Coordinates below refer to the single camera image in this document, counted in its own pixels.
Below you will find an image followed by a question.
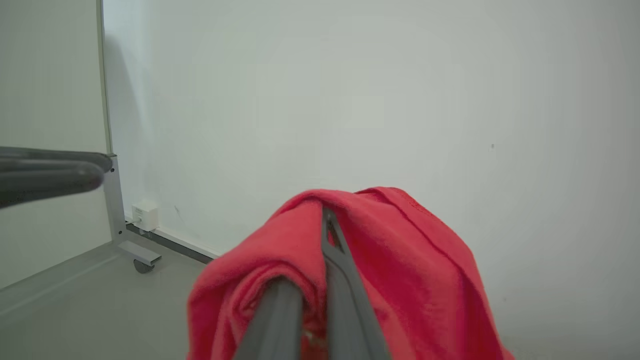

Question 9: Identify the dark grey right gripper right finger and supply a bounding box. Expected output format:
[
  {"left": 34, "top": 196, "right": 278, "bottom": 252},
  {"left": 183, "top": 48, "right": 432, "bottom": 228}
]
[{"left": 321, "top": 207, "right": 392, "bottom": 360}]

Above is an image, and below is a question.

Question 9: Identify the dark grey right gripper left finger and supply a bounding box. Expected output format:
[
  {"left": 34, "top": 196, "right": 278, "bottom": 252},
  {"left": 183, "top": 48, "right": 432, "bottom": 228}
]
[{"left": 234, "top": 278, "right": 304, "bottom": 360}]

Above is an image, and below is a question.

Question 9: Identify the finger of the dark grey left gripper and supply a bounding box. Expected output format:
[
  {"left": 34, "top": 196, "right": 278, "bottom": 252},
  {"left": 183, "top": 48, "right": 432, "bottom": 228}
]
[
  {"left": 0, "top": 164, "right": 106, "bottom": 210},
  {"left": 0, "top": 146, "right": 113, "bottom": 174}
]

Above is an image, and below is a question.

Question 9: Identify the red fleece garment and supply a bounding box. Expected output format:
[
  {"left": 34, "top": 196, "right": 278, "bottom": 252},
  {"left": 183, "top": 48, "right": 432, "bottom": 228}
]
[{"left": 186, "top": 186, "right": 516, "bottom": 360}]

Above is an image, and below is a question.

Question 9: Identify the white rolling partition board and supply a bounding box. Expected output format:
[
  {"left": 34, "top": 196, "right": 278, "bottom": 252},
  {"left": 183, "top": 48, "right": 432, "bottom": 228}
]
[{"left": 0, "top": 0, "right": 162, "bottom": 317}]

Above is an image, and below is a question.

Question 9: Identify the white wall power adapter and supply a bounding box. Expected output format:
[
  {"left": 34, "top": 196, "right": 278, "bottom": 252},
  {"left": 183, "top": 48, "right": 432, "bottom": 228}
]
[{"left": 131, "top": 201, "right": 160, "bottom": 232}]

